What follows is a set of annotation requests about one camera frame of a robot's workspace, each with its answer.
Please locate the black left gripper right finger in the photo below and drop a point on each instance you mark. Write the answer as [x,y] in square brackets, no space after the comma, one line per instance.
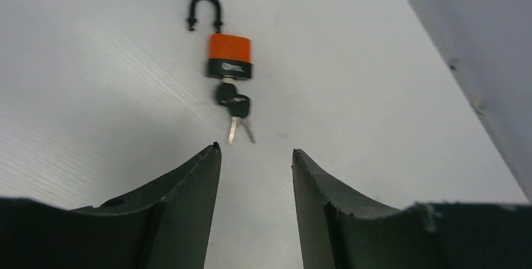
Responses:
[340,227]

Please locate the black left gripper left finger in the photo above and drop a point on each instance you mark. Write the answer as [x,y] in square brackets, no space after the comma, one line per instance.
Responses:
[165,223]

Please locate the small black-headed keys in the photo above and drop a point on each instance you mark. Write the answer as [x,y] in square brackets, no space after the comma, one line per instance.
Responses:
[238,107]

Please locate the orange and black padlock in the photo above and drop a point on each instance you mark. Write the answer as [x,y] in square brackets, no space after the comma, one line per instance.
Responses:
[229,56]

